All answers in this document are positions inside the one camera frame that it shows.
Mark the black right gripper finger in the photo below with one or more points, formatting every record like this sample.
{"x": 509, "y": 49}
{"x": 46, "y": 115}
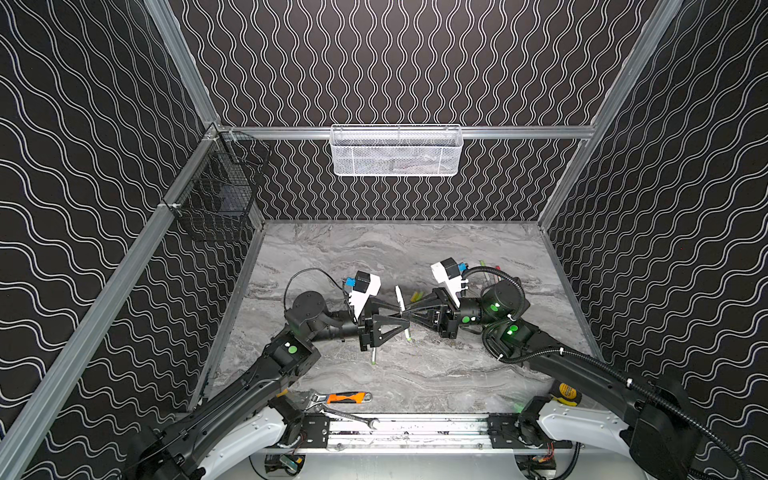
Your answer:
{"x": 432, "y": 301}
{"x": 428, "y": 318}

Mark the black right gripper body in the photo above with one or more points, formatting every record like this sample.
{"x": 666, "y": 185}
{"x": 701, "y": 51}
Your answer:
{"x": 447, "y": 318}

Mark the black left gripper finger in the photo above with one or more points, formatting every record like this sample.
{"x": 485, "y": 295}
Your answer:
{"x": 390, "y": 326}
{"x": 381, "y": 307}

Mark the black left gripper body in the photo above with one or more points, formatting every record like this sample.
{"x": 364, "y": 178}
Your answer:
{"x": 367, "y": 330}

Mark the green white pen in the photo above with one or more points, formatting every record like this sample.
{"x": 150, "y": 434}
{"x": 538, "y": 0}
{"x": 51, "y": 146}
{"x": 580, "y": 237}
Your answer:
{"x": 401, "y": 304}

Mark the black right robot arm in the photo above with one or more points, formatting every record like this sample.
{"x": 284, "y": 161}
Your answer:
{"x": 655, "y": 427}

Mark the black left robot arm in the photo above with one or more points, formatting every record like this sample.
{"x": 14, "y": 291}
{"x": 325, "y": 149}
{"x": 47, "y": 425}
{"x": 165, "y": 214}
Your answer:
{"x": 250, "y": 413}

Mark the steel combination spanner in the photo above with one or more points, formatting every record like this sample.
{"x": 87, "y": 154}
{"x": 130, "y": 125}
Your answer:
{"x": 370, "y": 423}

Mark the yellow black tape measure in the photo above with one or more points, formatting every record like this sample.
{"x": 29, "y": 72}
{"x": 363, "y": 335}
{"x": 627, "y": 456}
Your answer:
{"x": 565, "y": 394}

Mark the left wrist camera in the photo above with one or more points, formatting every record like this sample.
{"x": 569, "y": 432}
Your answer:
{"x": 358, "y": 290}

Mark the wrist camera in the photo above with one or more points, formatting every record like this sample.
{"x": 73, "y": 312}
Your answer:
{"x": 358, "y": 290}
{"x": 449, "y": 274}

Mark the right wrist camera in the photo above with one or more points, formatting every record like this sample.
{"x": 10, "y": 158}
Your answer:
{"x": 449, "y": 274}

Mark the orange handled adjustable wrench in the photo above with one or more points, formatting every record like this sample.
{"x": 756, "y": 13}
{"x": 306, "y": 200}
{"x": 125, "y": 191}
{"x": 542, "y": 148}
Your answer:
{"x": 317, "y": 402}

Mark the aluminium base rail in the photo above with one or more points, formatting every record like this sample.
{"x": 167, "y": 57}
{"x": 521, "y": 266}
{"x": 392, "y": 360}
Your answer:
{"x": 426, "y": 433}

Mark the white wire mesh basket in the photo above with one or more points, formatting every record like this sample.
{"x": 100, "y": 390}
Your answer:
{"x": 391, "y": 150}

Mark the black wire mesh basket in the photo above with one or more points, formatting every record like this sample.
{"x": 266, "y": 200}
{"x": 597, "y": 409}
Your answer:
{"x": 218, "y": 203}

